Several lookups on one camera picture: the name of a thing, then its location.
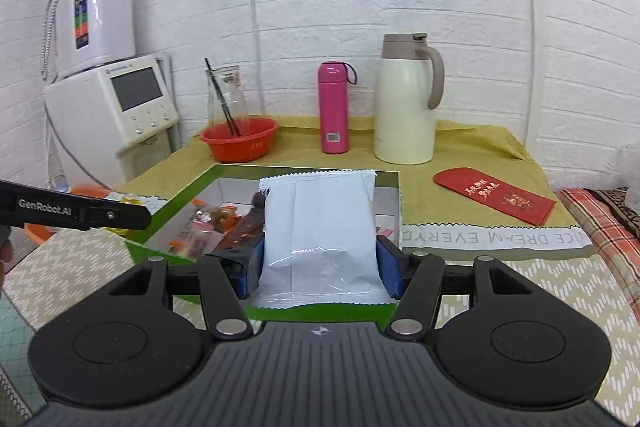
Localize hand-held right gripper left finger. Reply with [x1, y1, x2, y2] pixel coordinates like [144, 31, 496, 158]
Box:
[107, 237, 266, 340]

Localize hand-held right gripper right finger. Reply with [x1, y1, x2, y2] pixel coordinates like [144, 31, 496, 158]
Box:
[376, 234, 533, 338]

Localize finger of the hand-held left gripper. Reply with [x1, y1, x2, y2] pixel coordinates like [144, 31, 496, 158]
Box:
[74, 195, 152, 232]

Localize white pillow snack packet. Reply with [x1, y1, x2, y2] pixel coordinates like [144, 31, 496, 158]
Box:
[259, 170, 396, 310]

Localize green cardboard box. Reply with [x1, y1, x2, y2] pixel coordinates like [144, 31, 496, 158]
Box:
[125, 163, 403, 323]

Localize person's left hand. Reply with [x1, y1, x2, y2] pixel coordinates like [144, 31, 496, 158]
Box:
[0, 239, 14, 288]

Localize orange plastic basin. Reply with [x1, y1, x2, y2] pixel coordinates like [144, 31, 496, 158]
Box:
[22, 184, 111, 243]

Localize pink-edged snack packet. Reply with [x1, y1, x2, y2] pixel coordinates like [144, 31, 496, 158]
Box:
[375, 214, 399, 238]

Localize dark brown jerky packet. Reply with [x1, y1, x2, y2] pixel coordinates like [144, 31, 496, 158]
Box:
[215, 189, 266, 258]

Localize clear packet of brown dates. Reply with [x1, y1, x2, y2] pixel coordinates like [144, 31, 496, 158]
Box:
[170, 199, 241, 258]

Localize yellow tablecloth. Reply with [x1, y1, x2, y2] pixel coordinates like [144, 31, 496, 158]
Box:
[120, 114, 576, 228]

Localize white water dispenser with screen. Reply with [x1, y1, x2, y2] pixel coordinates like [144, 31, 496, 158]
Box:
[42, 54, 181, 190]

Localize red plastic basket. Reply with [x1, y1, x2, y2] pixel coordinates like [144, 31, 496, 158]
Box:
[200, 117, 280, 164]

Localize red envelope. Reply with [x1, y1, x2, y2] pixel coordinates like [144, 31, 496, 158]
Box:
[432, 168, 557, 227]

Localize black straws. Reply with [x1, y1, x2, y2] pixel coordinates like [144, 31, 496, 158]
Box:
[204, 58, 242, 138]

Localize cream thermal jug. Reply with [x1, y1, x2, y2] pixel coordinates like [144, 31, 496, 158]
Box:
[373, 33, 446, 166]

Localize green patterned tablecloth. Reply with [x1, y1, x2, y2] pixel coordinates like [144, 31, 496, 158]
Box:
[0, 194, 640, 427]

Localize pink thermos bottle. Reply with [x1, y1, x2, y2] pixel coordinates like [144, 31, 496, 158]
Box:
[317, 61, 358, 154]

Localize glass carafe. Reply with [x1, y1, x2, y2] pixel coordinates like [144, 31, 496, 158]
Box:
[205, 64, 249, 138]

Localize red plaid cloth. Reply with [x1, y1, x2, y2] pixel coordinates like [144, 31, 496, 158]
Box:
[555, 187, 640, 258]

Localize leopard print cloth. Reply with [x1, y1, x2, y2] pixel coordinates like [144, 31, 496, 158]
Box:
[585, 187, 640, 238]

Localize clear plastic bag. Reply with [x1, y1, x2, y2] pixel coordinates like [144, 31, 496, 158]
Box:
[602, 142, 640, 192]

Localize metal flexible hose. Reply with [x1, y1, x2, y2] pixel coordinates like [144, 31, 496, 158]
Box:
[40, 0, 63, 82]

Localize white wall water ionizer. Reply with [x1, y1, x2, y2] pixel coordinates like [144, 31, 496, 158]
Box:
[52, 0, 137, 80]

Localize white wall cable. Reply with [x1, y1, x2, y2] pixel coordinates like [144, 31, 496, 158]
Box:
[519, 0, 533, 148]
[247, 0, 262, 118]

